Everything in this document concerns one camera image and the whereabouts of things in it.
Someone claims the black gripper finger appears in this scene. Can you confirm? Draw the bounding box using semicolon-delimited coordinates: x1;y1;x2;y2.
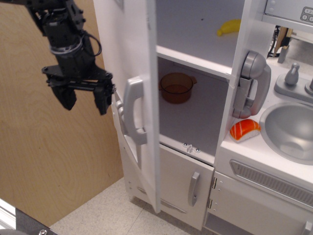
93;84;115;115
52;87;76;110

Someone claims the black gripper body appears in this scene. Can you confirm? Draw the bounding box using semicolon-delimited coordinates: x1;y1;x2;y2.
42;49;115;92

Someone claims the white toy fridge door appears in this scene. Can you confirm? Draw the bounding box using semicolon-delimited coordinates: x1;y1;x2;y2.
94;0;161;213

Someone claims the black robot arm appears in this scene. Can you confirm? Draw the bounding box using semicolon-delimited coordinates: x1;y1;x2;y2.
7;0;115;115

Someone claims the white toy fridge cabinet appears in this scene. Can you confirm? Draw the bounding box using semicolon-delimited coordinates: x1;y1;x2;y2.
156;0;273;165

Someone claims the grey ice dispenser box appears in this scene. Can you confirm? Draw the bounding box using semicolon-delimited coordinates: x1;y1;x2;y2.
112;92;142;169

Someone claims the orange transparent toy pot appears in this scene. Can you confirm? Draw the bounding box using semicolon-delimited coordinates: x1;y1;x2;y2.
158;72;197;104

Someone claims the white lower freezer door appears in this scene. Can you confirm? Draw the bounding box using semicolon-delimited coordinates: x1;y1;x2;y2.
160;145;214;230

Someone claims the salmon nigiri sushi toy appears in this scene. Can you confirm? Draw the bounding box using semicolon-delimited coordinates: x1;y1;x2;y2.
229;119;261;142

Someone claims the yellow toy banana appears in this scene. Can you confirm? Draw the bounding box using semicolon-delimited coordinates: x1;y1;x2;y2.
217;19;241;36

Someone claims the white oven door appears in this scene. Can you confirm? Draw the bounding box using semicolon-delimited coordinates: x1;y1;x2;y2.
208;172;313;235

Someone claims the grey toy sink basin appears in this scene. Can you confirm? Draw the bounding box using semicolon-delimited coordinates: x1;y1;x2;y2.
259;102;313;165

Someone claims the grey toy faucet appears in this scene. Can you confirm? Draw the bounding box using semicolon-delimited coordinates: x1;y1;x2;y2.
274;63;313;103

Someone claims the grey toy microwave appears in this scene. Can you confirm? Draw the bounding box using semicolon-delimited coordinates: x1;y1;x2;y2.
263;0;313;26

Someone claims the grey oven vent panel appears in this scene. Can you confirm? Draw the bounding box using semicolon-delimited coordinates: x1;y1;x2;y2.
229;160;313;208

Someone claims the grey fridge door handle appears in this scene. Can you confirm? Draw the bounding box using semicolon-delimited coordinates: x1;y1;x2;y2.
123;76;147;145

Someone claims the grey freezer door handle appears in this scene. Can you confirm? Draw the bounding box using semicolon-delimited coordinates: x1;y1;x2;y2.
188;171;200;207

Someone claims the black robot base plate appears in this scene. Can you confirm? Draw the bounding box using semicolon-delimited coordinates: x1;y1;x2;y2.
0;208;57;235

